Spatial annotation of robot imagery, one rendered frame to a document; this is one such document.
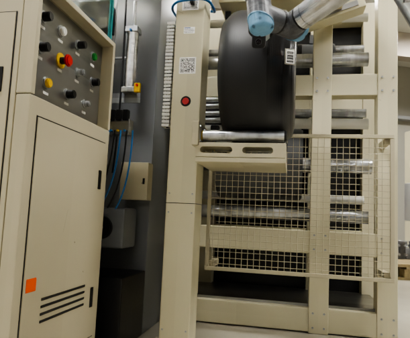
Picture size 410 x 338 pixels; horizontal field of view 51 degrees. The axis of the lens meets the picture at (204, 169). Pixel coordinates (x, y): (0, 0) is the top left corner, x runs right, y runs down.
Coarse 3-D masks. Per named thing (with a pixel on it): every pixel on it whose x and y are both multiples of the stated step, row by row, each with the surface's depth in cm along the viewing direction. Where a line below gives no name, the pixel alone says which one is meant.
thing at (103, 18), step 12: (72, 0) 151; (84, 0) 159; (96, 0) 168; (108, 0) 179; (84, 12) 159; (96, 12) 169; (108, 12) 180; (96, 24) 169; (108, 24) 180; (108, 36) 180
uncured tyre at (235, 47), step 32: (224, 32) 171; (224, 64) 166; (256, 64) 162; (288, 64) 162; (224, 96) 168; (256, 96) 164; (288, 96) 165; (224, 128) 181; (256, 128) 174; (288, 128) 175
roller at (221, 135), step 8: (208, 136) 176; (216, 136) 175; (224, 136) 174; (232, 136) 174; (240, 136) 173; (248, 136) 172; (256, 136) 172; (264, 136) 171; (272, 136) 170; (280, 136) 170
